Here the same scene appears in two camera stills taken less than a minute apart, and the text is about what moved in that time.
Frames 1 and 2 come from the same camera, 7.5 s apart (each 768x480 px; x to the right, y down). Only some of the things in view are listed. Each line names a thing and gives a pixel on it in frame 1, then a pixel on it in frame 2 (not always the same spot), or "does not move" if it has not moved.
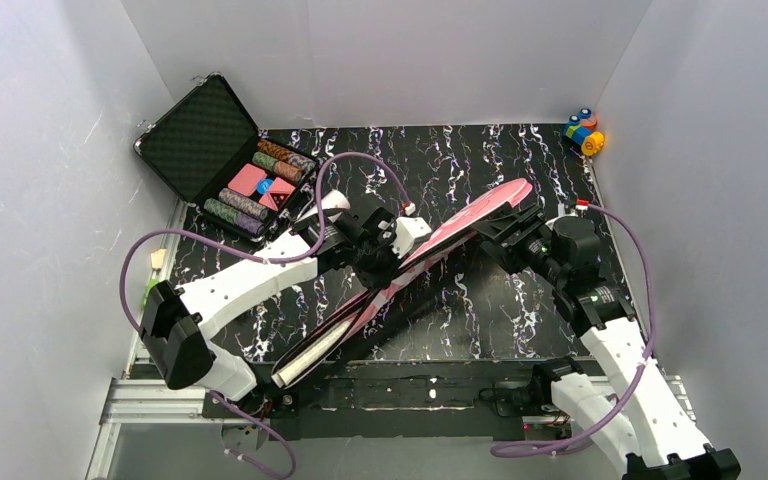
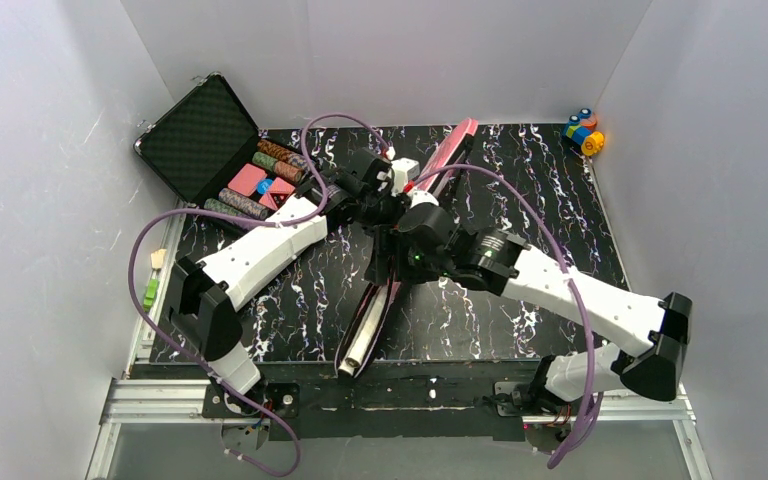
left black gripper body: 388,261 → 376,209
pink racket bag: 340,326 → 456,145
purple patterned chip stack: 243,202 does not move
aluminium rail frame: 128,398 does not move
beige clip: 157,258 does not move
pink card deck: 245,181 does not move
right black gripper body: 504,230 → 388,263
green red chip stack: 279,168 does not move
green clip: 154,281 does not move
